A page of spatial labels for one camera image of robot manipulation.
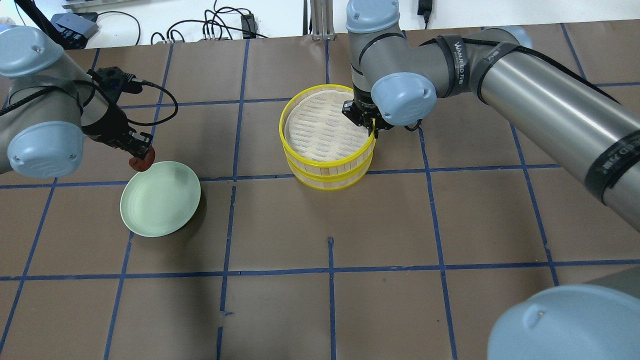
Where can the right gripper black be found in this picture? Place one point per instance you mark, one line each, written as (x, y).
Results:
(361, 109)

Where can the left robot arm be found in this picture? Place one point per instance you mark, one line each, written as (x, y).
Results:
(52, 106)

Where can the pale green plate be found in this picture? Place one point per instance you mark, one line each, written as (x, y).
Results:
(161, 200)

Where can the aluminium frame post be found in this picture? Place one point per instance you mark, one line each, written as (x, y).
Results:
(322, 20)

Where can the brown bun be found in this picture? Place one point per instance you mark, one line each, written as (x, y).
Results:
(143, 164)

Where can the yellow steamer layer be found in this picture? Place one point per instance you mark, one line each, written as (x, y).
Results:
(333, 178)
(314, 131)

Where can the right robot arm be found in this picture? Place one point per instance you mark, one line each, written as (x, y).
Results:
(585, 130)

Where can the black power adapter top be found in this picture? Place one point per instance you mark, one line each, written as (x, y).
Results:
(249, 25)

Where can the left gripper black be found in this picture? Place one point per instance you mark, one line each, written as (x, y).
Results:
(109, 126)

